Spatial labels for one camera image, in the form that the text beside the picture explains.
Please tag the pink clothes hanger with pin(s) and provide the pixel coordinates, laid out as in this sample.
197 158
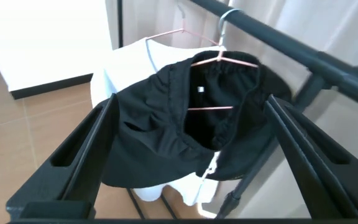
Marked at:
166 33
210 108

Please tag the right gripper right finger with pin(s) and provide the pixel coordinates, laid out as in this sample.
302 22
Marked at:
331 180

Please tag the black clothes rack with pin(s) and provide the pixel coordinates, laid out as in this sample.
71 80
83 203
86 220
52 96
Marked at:
291 40

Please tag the white printed sleeveless top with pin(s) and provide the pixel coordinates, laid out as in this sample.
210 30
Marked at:
129 65

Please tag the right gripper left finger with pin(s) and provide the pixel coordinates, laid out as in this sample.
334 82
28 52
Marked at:
67 186

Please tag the black garment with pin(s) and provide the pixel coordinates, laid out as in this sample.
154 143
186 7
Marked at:
151 124

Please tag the beige curtain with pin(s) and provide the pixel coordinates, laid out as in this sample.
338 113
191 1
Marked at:
337 25

